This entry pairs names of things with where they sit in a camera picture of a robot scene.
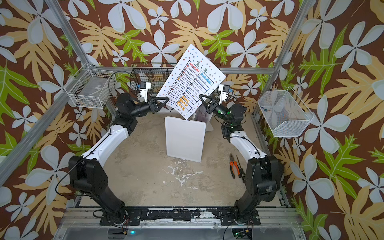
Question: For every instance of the orange handled pliers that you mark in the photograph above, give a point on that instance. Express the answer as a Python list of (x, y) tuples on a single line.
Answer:
[(234, 168)]

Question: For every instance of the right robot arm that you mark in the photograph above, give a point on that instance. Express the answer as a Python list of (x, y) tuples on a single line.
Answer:
[(263, 173)]

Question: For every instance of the black screwdriver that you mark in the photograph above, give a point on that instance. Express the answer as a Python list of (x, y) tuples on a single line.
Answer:
[(241, 169)]

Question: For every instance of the white wire basket left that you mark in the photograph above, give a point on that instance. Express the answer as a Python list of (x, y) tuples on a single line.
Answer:
[(91, 87)]

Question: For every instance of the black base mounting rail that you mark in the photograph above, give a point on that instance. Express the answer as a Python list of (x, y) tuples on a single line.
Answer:
[(136, 216)]

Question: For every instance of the pink restaurant special menu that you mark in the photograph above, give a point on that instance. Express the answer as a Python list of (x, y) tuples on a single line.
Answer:
[(202, 115)]

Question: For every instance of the black tool case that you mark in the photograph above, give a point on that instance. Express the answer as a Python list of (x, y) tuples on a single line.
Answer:
[(275, 171)]

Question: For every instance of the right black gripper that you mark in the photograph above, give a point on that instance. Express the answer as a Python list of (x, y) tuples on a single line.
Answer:
[(211, 109)]

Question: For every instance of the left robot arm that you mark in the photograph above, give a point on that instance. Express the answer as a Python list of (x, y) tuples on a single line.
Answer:
[(86, 172)]

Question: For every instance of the white mesh basket right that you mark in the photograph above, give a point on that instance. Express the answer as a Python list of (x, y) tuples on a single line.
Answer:
[(285, 112)]

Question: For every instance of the dotted border table menu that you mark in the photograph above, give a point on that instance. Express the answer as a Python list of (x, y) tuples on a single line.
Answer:
[(186, 106)]

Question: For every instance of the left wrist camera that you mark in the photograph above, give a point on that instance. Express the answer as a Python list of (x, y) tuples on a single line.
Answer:
[(144, 88)]

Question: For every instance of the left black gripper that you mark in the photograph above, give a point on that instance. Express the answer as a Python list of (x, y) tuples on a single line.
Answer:
[(153, 108)]

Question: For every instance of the black wire rack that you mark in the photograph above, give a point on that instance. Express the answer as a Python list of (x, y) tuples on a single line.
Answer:
[(150, 79)]

